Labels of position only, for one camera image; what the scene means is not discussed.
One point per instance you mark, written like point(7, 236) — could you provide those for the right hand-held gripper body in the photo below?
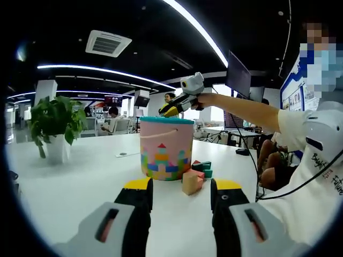
point(191, 83)

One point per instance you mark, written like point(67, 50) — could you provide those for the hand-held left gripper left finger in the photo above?
point(134, 214)

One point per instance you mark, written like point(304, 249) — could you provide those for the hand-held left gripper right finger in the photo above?
point(227, 214)

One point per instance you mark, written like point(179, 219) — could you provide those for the pink toy storage bucket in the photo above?
point(177, 142)

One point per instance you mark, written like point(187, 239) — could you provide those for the person's right hand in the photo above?
point(205, 101)

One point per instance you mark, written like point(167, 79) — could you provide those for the hanging dark screen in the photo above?
point(142, 101)

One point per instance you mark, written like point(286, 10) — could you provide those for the large dark monitor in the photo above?
point(238, 76)

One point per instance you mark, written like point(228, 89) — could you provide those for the long ceiling light strip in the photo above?
point(93, 69)
point(201, 29)

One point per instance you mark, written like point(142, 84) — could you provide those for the open laptop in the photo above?
point(233, 120)

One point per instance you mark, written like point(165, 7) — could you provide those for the white office chair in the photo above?
point(122, 125)
point(91, 125)

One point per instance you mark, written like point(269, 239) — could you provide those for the white table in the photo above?
point(80, 187)

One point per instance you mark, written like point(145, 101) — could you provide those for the white flat pad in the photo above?
point(123, 154)

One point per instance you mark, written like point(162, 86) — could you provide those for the hanging red-lit screen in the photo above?
point(112, 101)

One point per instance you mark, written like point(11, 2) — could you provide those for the black computer mouse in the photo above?
point(242, 151)

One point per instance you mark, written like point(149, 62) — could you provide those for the small dark monitor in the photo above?
point(256, 93)

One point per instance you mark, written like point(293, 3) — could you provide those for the person's white shirt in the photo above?
point(308, 214)

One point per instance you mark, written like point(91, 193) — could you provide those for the ceiling air conditioner vent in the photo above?
point(108, 44)

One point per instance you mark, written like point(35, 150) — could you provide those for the green potted plant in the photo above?
point(53, 117)

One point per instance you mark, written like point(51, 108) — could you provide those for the white chest-worn device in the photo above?
point(321, 125)

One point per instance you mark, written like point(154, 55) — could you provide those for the blue-framed wall poster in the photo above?
point(292, 99)

